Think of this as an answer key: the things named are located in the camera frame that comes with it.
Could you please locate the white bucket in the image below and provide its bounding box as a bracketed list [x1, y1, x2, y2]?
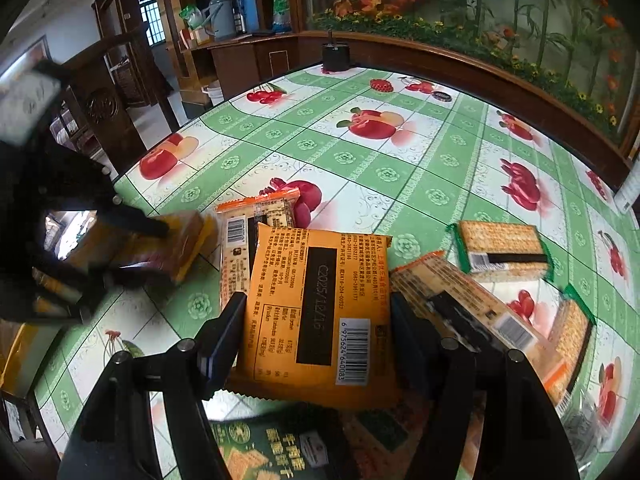
[201, 80, 224, 107]

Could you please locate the orange cracker packet black stripe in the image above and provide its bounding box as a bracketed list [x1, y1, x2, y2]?
[389, 251, 547, 361]

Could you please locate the orange patterned snack packet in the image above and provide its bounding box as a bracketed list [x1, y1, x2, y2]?
[340, 397, 451, 480]

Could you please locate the large orange snack packet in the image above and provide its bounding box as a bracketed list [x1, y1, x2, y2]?
[234, 226, 402, 412]

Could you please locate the black round container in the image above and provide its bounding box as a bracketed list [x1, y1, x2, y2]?
[321, 30, 354, 74]

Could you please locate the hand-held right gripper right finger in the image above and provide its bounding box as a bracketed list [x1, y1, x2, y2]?
[389, 291, 581, 480]

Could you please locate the dark wooden chair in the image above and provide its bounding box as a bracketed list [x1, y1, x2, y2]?
[47, 22, 182, 173]

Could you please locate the dark green cracker packet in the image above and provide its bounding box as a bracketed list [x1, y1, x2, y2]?
[209, 407, 353, 480]

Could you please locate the green fruit print tablecloth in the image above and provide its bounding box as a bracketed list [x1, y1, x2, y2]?
[30, 62, 640, 480]

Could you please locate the yellow-orange biscuit packet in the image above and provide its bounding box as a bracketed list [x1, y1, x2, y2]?
[62, 211, 219, 287]

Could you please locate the blue thermos flask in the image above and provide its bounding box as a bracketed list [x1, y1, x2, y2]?
[239, 0, 262, 34]

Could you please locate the clear plastic snack packet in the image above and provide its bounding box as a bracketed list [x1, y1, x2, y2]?
[557, 392, 617, 480]

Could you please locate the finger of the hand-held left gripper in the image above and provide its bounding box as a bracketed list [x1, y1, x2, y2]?
[102, 201, 171, 239]
[0, 260, 113, 325]

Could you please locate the green plastic bag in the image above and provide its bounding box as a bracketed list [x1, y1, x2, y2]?
[179, 4, 207, 32]

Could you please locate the wooden cabinet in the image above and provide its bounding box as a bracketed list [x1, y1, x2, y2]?
[179, 30, 302, 107]

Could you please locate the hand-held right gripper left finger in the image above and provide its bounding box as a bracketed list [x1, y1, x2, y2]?
[57, 291, 248, 480]

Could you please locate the orange-edged clear cracker packet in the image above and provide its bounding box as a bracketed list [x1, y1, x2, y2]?
[214, 187, 302, 312]

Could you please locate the yellow cardboard box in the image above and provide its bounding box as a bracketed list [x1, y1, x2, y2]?
[0, 324, 42, 392]

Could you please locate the green-edged cracker packet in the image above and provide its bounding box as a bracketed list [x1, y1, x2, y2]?
[542, 284, 597, 411]
[449, 219, 555, 284]

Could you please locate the flower print glass partition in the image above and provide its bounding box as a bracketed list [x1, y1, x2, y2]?
[304, 0, 640, 137]

